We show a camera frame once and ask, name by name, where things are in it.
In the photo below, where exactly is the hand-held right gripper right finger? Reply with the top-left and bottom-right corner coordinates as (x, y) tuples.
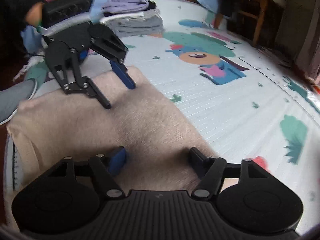
(188, 147), (272, 200)

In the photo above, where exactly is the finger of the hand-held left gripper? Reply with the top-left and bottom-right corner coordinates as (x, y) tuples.
(49, 49), (112, 110)
(92, 30), (137, 90)

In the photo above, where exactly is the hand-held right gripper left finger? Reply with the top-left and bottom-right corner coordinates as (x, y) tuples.
(46, 146), (127, 200)

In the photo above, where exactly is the beige sweater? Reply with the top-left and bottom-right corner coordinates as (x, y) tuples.
(5, 65), (247, 230)

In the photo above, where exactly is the person's left forearm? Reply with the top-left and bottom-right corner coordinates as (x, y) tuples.
(0, 0), (48, 29)

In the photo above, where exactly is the grey folded garment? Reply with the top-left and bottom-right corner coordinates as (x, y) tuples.
(110, 9), (165, 38)

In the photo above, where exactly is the purple folded garment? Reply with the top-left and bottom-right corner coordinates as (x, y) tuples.
(101, 0), (150, 14)

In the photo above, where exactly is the printed play mat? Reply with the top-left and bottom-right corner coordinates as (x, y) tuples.
(5, 0), (320, 230)

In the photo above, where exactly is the white lace cloth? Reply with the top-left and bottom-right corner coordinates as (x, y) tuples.
(14, 55), (47, 80)

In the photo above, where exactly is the grey slipper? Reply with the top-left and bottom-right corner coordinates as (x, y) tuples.
(0, 78), (38, 126)

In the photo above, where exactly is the wooden chair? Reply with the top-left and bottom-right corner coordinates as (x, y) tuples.
(214, 0), (287, 47)

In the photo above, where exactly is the curtain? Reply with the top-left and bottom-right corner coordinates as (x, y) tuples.
(275, 0), (320, 80)

